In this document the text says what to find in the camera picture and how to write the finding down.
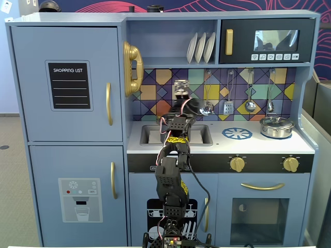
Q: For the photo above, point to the blue toy kitchen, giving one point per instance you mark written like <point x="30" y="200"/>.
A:
<point x="305" y="103"/>

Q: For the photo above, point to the black cylindrical object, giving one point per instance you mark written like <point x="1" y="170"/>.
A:
<point x="154" y="9"/>

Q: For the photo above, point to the gold stove knob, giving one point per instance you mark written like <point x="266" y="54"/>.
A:
<point x="291" y="164"/>
<point x="237" y="164"/>

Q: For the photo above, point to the silver slotted spatula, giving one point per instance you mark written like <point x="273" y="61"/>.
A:
<point x="228" y="108"/>

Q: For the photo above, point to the small black object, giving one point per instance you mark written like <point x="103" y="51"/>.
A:
<point x="132" y="8"/>

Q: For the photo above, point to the gray sink basin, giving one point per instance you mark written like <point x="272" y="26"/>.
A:
<point x="151" y="137"/>

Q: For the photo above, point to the gold toy telephone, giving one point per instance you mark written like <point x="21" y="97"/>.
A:
<point x="134" y="67"/>

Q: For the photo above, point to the fridge door with shopping list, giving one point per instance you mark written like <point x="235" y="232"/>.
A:
<point x="31" y="77"/>

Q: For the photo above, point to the fridge door with ice dispenser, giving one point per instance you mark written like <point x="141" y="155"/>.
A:
<point x="46" y="168"/>

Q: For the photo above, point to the steel pot lid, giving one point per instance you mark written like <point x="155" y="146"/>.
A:
<point x="276" y="121"/>

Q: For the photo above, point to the black helmet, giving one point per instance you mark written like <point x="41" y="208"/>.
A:
<point x="49" y="6"/>

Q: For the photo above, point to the blue oven door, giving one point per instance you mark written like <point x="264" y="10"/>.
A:
<point x="225" y="186"/>

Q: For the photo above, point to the white toy plate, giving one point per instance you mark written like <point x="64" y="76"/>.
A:
<point x="209" y="46"/>
<point x="192" y="49"/>
<point x="200" y="47"/>

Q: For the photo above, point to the blue dishwasher door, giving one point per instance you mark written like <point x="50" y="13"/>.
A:
<point x="139" y="186"/>

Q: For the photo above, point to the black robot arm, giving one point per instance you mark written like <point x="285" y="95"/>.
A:
<point x="169" y="180"/>

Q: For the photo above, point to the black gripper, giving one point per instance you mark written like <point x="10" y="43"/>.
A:
<point x="194" y="106"/>

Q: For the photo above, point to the small wrist camera board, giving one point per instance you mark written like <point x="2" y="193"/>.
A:
<point x="181" y="86"/>

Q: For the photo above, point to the hanging silver ladle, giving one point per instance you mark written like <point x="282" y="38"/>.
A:
<point x="208" y="109"/>

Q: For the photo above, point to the shiny steel pot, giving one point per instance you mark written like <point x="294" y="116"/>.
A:
<point x="276" y="132"/>

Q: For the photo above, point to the small silver spoon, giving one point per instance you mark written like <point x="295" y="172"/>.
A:
<point x="270" y="106"/>

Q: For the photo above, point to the black microwave door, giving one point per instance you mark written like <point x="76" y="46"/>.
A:
<point x="243" y="33"/>

